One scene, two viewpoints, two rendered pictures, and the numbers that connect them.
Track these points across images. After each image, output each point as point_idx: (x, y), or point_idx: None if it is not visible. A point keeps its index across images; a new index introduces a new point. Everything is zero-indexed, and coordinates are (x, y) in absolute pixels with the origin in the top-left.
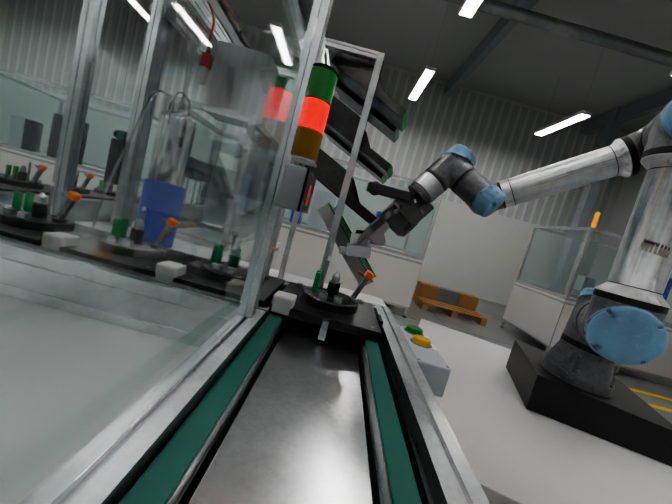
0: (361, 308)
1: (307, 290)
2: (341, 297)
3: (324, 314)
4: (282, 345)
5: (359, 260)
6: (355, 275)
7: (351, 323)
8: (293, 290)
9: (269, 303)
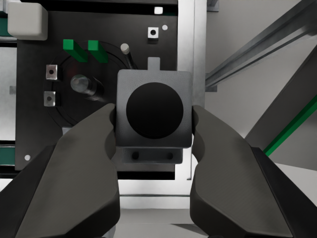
0: (119, 148)
1: (85, 47)
2: (48, 104)
3: (30, 86)
4: (1, 54)
5: (271, 141)
6: (247, 137)
7: (21, 126)
8: (118, 28)
9: (132, 13)
